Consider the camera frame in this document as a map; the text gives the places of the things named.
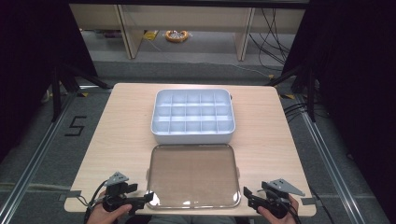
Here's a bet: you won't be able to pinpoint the aluminium floor rail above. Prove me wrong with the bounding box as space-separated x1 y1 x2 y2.
0 92 78 224
298 92 376 224

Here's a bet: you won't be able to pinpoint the black curtain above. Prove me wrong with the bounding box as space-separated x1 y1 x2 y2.
0 0 99 162
280 0 396 224

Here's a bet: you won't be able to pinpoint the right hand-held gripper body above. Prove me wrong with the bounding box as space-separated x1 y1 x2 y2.
261 177 306 220

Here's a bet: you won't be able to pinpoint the person's right hand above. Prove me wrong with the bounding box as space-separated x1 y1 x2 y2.
257 194 301 224

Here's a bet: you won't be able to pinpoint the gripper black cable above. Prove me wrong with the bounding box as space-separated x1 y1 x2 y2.
265 188 304 224
82 179 108 224

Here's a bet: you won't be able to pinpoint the white compartment storage box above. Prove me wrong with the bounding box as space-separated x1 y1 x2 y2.
150 88 236 146

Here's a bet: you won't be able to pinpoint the black floor cables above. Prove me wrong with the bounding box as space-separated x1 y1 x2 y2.
281 100 330 123

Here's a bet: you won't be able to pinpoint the person's left hand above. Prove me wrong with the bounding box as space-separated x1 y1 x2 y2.
86 190 134 224

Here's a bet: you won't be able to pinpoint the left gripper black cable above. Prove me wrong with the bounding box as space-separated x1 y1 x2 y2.
82 179 108 224

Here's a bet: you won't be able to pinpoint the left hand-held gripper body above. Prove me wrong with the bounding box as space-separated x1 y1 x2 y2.
102 171 139 215

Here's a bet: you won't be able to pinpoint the beige wooden workbench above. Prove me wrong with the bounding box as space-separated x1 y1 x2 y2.
68 3 308 62

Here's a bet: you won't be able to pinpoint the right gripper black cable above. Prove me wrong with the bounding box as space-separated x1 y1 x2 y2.
265 188 304 224

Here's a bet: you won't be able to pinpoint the beige floor cable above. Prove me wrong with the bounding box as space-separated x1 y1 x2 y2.
0 181 71 191

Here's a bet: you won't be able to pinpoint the orange cable coil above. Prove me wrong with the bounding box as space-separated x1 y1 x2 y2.
163 29 191 44

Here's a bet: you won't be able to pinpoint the black metal stand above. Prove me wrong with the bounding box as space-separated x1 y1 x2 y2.
50 63 112 123
264 64 318 123

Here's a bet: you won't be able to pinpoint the clear plastic box lid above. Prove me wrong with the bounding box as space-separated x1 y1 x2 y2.
146 143 243 210

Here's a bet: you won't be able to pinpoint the yellow flat object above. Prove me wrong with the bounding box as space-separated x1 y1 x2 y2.
142 30 160 42

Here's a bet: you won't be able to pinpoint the hanging black cables bundle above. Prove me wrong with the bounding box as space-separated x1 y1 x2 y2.
247 7 297 73

